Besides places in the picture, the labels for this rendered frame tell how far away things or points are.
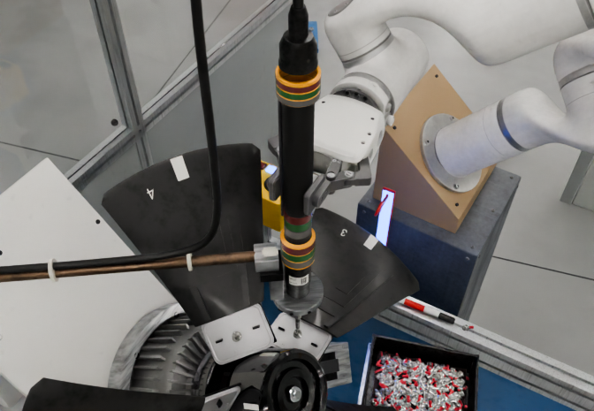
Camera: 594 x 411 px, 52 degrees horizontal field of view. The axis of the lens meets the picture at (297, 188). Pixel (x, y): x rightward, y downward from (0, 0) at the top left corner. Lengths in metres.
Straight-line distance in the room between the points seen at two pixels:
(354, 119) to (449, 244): 0.72
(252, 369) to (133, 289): 0.28
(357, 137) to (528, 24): 0.23
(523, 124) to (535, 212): 1.64
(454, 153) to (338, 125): 0.66
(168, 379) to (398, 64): 0.55
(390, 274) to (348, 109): 0.39
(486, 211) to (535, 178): 1.54
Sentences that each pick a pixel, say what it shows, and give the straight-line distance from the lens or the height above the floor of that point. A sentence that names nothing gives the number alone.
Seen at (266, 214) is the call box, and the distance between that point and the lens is 1.32.
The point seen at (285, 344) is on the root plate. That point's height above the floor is 1.19.
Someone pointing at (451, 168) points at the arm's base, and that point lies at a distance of 1.40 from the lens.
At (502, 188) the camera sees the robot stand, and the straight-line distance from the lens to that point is 1.58.
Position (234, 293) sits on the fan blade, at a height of 1.30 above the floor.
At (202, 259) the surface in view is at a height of 1.40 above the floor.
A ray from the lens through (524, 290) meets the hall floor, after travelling 2.60.
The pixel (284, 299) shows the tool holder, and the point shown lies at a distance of 0.84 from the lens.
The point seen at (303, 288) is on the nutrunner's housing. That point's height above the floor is 1.33.
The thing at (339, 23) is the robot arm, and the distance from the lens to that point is 0.81.
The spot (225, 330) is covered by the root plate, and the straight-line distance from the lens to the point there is 0.88.
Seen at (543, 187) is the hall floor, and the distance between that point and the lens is 3.02.
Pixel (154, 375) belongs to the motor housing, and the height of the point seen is 1.16.
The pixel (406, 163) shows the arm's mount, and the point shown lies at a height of 1.08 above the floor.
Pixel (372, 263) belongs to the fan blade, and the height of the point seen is 1.16.
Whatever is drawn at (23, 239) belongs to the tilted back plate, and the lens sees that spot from 0.98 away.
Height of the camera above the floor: 2.00
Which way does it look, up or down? 46 degrees down
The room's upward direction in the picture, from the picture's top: straight up
